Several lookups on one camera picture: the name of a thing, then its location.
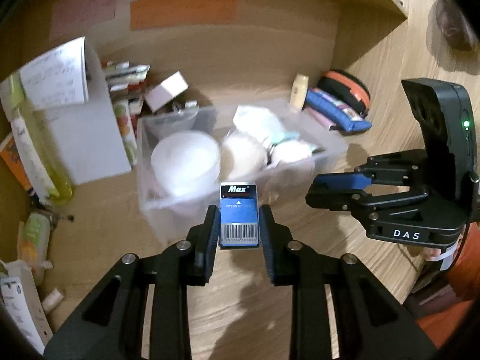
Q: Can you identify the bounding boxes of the blue staples box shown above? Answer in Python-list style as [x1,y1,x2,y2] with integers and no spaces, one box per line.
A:
[219,182,260,249]

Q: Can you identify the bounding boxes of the white cloth pouch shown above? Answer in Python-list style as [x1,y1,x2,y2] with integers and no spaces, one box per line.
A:
[233,105,287,149]

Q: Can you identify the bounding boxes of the white plastic tub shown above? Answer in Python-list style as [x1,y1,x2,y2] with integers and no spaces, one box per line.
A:
[151,130,221,197]

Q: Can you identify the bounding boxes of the clear plastic storage bin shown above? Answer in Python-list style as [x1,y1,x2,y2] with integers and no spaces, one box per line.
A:
[137,99,347,244]

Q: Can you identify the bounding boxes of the person right hand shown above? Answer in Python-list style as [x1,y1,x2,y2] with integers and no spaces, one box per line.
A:
[420,236,463,262]

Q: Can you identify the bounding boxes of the blue pencil pouch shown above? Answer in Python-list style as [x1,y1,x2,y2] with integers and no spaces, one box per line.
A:
[305,88,372,133]

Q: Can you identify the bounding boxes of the black orange round case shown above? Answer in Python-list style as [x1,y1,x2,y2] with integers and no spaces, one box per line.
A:
[316,69,371,117]

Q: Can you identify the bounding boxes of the white medicine box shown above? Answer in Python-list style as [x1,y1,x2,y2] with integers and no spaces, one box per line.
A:
[1,260,53,355]

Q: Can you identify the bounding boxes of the cream lotion bottle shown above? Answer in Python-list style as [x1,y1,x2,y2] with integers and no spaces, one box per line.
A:
[289,74,309,111]

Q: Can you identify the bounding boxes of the green white tube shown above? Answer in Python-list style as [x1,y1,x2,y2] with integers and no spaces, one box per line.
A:
[17,212,51,268]

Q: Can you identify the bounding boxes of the yellow green spray bottle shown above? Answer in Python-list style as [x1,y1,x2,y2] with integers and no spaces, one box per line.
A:
[1,72,73,206]

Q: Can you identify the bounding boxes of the clear plastic bowl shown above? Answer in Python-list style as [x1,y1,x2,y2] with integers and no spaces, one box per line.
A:
[143,113,196,140]

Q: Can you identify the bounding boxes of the fruit pattern box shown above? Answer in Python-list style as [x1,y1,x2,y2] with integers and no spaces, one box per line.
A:
[113,100,137,167]

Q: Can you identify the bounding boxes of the orange small book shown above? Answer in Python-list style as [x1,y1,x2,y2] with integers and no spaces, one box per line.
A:
[0,133,32,192]

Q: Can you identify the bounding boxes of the small white pink box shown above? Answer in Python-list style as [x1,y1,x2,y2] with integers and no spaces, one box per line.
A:
[145,71,189,113]

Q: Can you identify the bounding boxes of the stack of booklets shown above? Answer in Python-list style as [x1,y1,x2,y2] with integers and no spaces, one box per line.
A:
[102,61,151,101]

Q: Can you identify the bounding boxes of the white paper bag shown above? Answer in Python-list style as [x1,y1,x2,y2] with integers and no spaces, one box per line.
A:
[19,37,132,185]

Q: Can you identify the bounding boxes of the orange sticky note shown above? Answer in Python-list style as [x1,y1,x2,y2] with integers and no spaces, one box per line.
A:
[130,0,239,31]

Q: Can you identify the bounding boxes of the pink sticky note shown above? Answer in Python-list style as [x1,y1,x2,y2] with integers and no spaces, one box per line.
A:
[49,0,116,39]

